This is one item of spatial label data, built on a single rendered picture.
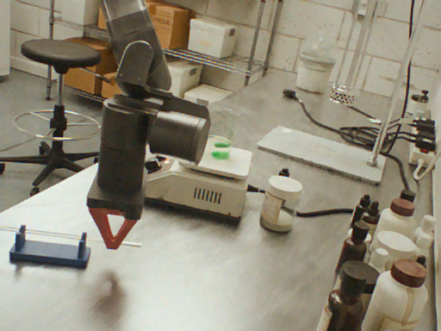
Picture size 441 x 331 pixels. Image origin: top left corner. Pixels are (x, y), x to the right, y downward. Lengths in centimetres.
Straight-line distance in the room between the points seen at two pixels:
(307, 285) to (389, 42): 260
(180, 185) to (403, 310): 40
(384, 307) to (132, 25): 46
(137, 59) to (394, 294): 41
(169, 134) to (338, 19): 274
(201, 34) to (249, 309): 263
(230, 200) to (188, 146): 28
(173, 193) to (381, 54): 253
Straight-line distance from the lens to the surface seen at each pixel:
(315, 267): 79
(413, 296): 65
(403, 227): 84
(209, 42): 316
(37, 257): 71
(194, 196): 84
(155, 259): 73
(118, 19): 65
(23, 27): 435
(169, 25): 315
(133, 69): 60
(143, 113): 58
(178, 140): 57
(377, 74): 326
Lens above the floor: 116
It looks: 23 degrees down
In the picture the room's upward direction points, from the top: 11 degrees clockwise
